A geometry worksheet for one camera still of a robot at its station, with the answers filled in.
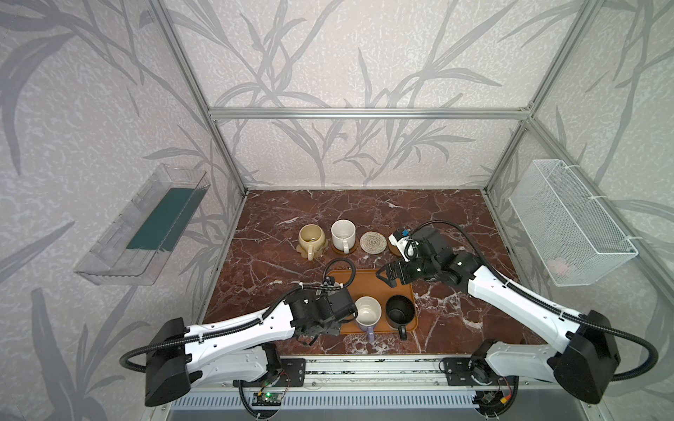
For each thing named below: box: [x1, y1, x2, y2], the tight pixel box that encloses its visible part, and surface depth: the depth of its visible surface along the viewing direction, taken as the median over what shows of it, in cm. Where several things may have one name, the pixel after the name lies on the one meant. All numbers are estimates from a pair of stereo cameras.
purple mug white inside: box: [354, 295, 383, 343], surface depth 80 cm
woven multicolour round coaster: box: [359, 230, 388, 255], surface depth 104 cm
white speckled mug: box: [330, 219, 357, 255], surface depth 98 cm
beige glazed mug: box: [298, 223, 326, 262], surface depth 96 cm
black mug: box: [385, 294, 416, 342], surface depth 80 cm
